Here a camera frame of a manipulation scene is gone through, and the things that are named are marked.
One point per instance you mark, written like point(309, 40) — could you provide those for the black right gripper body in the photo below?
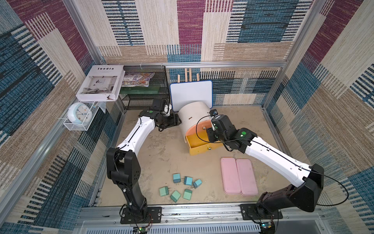
point(213, 134)

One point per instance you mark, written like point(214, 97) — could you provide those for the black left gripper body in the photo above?
point(168, 121)

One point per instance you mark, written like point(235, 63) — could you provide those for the orange drawer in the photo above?
point(202, 126)

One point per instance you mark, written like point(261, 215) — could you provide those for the yellow drawer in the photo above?
point(198, 146)

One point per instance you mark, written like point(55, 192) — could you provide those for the white round drawer cabinet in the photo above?
point(190, 114)

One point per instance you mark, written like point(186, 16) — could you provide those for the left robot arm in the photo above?
point(123, 167)

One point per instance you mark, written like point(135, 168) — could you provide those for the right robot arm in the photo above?
point(306, 182)

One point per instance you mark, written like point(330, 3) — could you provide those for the blue framed whiteboard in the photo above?
point(185, 93)

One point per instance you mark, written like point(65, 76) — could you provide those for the colourful snack bag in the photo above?
point(137, 79)

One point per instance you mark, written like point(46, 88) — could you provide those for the pink tray left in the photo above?
point(230, 176)

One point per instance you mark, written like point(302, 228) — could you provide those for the pink tray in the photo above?
point(230, 176)
point(246, 177)

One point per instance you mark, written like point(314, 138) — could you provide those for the teal blue plug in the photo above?
point(188, 181)
point(197, 184)
point(176, 178)

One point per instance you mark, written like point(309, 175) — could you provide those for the pink tray right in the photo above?
point(246, 177)

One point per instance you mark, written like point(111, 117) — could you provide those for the green plug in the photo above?
point(187, 194)
point(164, 191)
point(175, 196)

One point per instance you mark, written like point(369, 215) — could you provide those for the white magazine book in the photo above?
point(102, 84)

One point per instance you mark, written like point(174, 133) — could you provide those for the white alarm clock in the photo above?
point(79, 113)

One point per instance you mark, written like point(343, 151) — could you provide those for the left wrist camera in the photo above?
point(161, 105)

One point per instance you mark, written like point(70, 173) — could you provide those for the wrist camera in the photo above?
point(213, 119)
point(161, 105)

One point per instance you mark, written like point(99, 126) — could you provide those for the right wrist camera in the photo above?
point(213, 119)

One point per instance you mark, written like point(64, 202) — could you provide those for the black wire shelf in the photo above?
point(138, 98)

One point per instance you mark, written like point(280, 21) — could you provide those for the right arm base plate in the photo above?
point(250, 211)

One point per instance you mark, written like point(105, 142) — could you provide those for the white wire basket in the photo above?
point(95, 107)

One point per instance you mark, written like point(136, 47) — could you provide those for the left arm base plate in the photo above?
point(151, 215)

